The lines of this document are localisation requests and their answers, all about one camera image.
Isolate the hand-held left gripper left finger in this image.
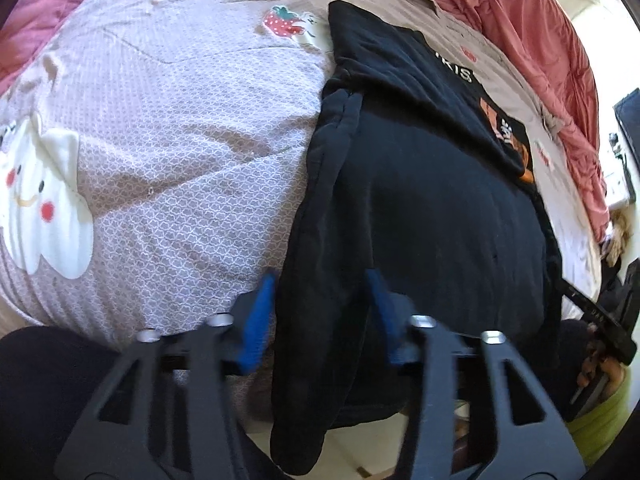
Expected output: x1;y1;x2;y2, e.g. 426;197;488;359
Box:
54;267;281;480

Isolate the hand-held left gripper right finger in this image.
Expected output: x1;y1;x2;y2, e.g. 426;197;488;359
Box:
365;267;586;480

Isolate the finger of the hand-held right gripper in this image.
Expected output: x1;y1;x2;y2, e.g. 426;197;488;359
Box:
554;276;585;307

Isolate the black sweater with orange cuffs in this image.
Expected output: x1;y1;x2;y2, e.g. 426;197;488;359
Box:
267;0;563;476

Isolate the person's right hand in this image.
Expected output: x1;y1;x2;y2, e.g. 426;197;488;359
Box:
577;337;623;393

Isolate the tan fluffy toy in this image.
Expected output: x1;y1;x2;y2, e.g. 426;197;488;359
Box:
602;207;627;266

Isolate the black flat screen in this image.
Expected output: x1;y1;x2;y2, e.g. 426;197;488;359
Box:
614;89;640;161

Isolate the printed beige lavender quilt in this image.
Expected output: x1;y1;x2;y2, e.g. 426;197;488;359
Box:
0;0;608;418

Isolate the salmon pink blanket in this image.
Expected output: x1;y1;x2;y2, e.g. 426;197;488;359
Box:
350;0;611;231

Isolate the pink quilted blanket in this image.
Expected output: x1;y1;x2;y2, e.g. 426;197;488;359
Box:
0;0;126;91

